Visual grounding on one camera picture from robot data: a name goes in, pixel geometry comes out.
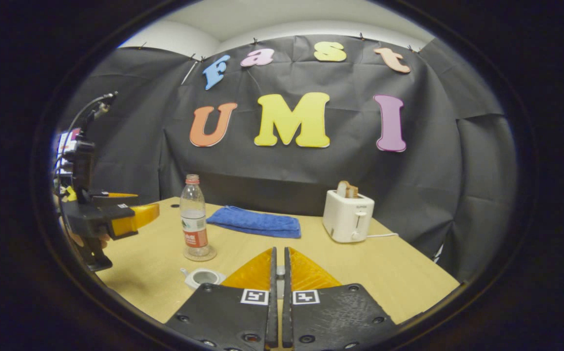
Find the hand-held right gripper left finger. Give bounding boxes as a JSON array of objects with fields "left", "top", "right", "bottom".
[{"left": 165, "top": 246, "right": 279, "bottom": 351}]

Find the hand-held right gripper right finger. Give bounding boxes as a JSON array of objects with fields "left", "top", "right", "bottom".
[{"left": 282, "top": 246, "right": 400, "bottom": 351}]

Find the white ceramic teacup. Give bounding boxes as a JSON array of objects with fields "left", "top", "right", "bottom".
[{"left": 180, "top": 267, "right": 227, "bottom": 291}]

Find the clear plastic water bottle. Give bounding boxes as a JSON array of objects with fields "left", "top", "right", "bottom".
[{"left": 180, "top": 175, "right": 211, "bottom": 257}]

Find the round wooden coaster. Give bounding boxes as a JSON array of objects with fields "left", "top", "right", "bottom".
[{"left": 183, "top": 245, "right": 217, "bottom": 262}]

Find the computer monitor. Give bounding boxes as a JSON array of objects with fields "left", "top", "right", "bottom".
[{"left": 56, "top": 129, "right": 80, "bottom": 169}]

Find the white toaster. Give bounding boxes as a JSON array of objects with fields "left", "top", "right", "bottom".
[{"left": 322, "top": 190, "right": 375, "bottom": 244}]

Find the blue folded towel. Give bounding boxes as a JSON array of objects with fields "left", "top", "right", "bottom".
[{"left": 206, "top": 205, "right": 302, "bottom": 239}]

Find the toasted bread slice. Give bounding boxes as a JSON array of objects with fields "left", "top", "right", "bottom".
[{"left": 337, "top": 180, "right": 359, "bottom": 199}]

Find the black gooseneck cable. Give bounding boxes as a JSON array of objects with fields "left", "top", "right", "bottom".
[{"left": 69, "top": 91, "right": 118, "bottom": 143}]

